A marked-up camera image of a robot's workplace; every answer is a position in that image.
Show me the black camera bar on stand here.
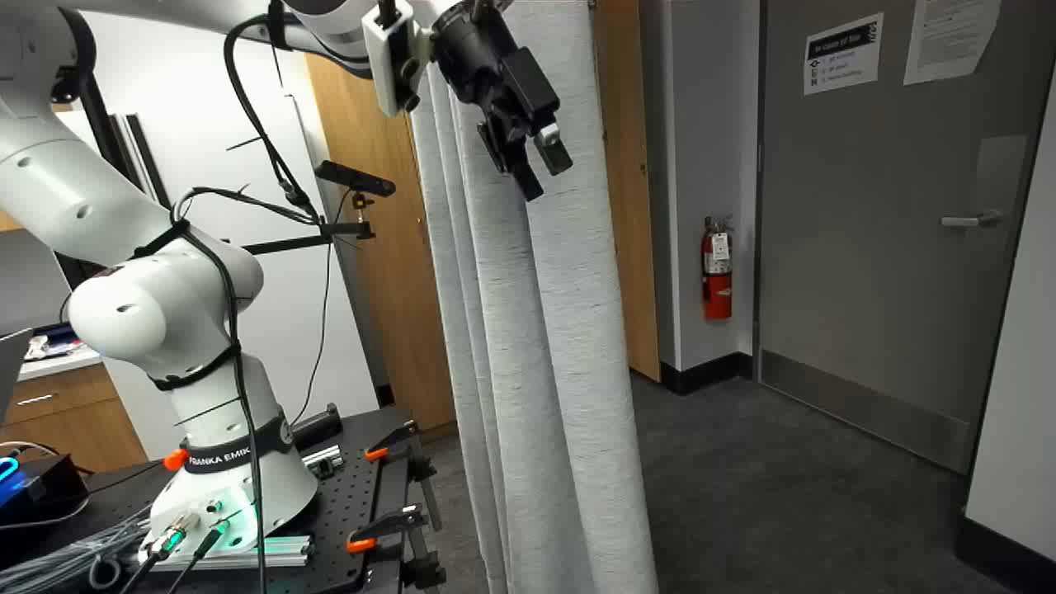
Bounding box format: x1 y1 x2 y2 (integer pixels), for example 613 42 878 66
242 157 400 257

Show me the silver door handle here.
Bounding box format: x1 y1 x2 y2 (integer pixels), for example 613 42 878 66
937 208 1005 233

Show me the orange handled black clamp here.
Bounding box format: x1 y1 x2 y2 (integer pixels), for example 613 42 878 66
361 416 442 488
343 503 450 590

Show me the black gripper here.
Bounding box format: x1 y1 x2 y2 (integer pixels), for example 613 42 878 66
432 4 578 206

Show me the small black box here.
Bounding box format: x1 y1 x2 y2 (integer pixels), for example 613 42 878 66
287 403 347 450

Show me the wooden door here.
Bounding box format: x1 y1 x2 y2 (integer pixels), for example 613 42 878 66
305 52 458 438

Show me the grey door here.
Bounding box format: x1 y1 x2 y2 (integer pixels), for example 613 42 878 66
755 0 1056 475

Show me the white paper sheet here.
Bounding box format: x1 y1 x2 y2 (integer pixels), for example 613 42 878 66
900 0 1005 88

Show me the red fire extinguisher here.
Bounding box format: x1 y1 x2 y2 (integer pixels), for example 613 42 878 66
699 210 738 327

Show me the wooden wall panel strip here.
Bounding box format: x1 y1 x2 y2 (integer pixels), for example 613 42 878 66
590 0 664 387

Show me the black perforated robot table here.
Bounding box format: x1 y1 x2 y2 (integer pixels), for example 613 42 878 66
0 403 446 594

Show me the grey fabric curtain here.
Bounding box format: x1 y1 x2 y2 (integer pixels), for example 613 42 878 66
405 0 664 594

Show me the paper sign with black header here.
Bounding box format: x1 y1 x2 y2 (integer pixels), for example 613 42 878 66
801 11 889 100

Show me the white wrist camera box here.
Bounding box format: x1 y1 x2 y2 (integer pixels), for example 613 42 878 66
361 11 429 118

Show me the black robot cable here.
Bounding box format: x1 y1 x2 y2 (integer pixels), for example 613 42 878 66
175 11 334 594

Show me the wooden cabinet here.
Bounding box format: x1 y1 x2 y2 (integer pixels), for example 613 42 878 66
0 360 152 478

